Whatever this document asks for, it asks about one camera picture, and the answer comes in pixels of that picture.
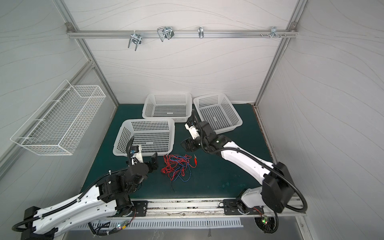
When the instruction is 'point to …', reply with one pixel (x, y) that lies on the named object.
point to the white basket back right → (218, 110)
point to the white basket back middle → (175, 106)
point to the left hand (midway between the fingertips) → (152, 153)
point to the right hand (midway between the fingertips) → (188, 137)
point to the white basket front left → (153, 135)
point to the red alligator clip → (195, 160)
